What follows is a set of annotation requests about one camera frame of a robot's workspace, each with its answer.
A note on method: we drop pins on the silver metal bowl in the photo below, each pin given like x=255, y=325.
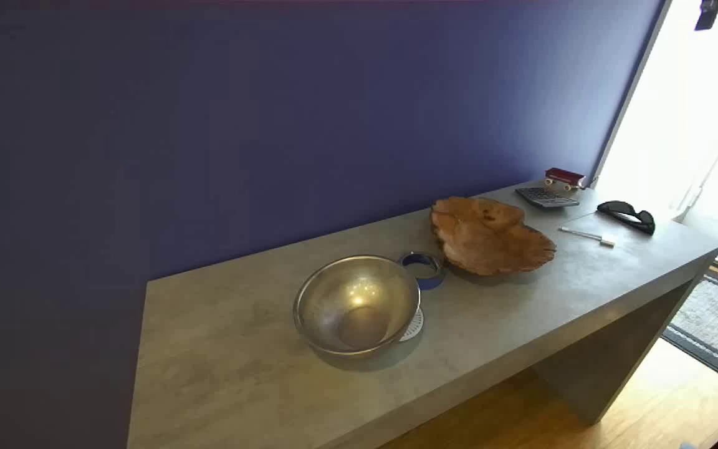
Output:
x=358, y=306

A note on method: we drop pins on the grey concrete-look cabinet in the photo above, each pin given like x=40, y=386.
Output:
x=425, y=366

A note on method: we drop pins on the red toy car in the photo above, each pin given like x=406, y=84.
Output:
x=565, y=179

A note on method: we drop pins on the black sunglasses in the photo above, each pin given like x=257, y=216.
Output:
x=627, y=216

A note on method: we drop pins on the brown wooden platter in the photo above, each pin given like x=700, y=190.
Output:
x=488, y=238

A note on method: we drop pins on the compact disc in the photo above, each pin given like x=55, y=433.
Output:
x=435, y=279

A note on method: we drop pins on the grey calculator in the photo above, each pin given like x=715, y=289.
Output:
x=543, y=199

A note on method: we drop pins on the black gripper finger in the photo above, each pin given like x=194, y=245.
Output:
x=707, y=11

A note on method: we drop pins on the small white stick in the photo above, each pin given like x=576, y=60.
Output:
x=586, y=236

